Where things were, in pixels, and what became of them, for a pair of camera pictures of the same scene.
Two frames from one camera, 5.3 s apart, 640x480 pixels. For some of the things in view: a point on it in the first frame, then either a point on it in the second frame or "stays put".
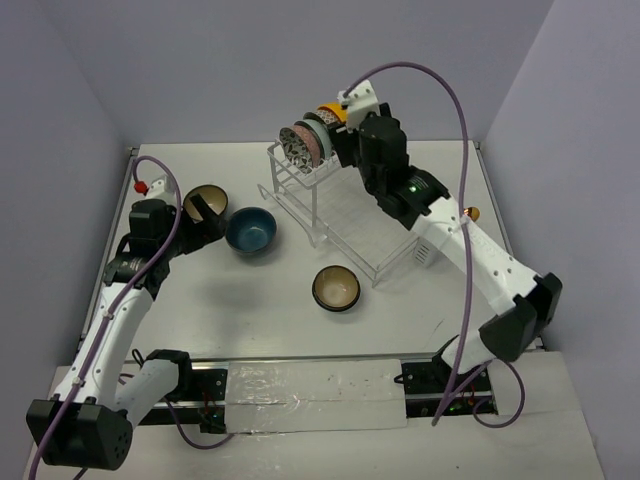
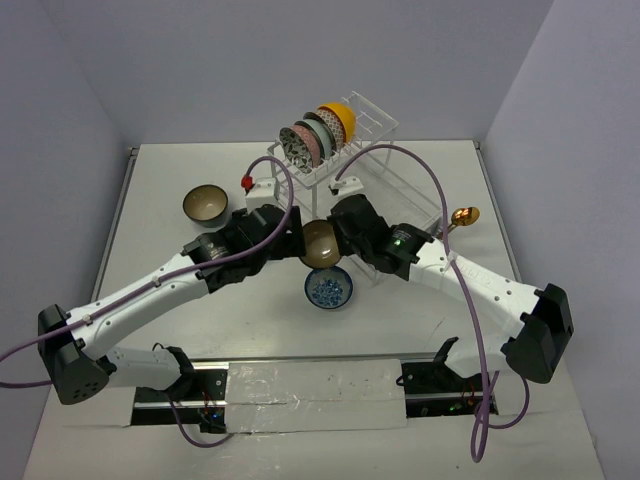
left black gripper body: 198,231 to 288,235
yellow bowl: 338,109 stays put
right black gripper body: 346,145 to 349,246
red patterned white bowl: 328,115 stays put
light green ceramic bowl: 322,134 stays put
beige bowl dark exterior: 335,288 to 321,245
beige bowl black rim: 214,195 stays put
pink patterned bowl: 312,143 stays put
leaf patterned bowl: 295,150 stays put
